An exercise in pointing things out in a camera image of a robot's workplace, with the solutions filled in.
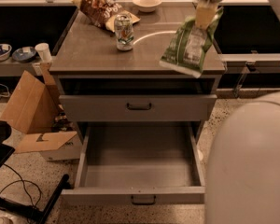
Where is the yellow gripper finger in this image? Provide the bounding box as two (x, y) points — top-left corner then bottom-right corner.
(195, 0), (218, 30)

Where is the green jalapeno chip bag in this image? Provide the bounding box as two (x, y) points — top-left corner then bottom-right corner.
(160, 7), (223, 78)

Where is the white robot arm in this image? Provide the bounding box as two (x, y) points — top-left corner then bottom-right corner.
(204, 91), (280, 224)

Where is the white bowl on counter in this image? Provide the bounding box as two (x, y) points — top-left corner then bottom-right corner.
(133, 0), (161, 12)

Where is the brown chip bag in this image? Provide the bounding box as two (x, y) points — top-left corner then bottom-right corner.
(70, 0), (140, 32)

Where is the grey drawer cabinet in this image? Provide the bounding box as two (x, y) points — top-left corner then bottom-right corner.
(50, 2), (225, 135)

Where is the grey top drawer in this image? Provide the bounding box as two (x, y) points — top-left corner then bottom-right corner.
(60, 94), (217, 122)

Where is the open grey middle drawer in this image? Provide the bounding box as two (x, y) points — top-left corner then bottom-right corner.
(62, 123), (205, 205)

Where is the green white soda can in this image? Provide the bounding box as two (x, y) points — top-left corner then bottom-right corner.
(114, 13), (133, 51)

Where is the white paper cup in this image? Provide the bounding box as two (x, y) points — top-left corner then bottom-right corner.
(35, 43), (52, 63)

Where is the dark blue bowl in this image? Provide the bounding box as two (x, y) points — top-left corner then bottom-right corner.
(12, 47), (36, 63)

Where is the open cardboard box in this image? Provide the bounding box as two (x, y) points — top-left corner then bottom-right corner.
(0, 71), (82, 161)

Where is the grey low shelf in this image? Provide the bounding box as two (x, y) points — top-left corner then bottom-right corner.
(0, 57), (44, 77)

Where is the white blue bowl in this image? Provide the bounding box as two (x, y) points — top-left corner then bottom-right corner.
(0, 44), (12, 62)

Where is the black stand leg left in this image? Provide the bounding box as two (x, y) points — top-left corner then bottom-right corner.
(0, 174), (71, 224)

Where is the black drawer handle top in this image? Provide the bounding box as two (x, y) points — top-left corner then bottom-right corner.
(126, 103), (152, 111)

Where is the black drawer handle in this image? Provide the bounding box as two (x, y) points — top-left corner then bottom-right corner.
(131, 195), (156, 206)
(126, 103), (152, 111)

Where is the black drawer handle middle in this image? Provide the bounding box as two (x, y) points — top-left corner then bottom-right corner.
(131, 195), (156, 206)

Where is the black cable on floor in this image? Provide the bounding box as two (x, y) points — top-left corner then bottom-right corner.
(0, 161), (43, 208)

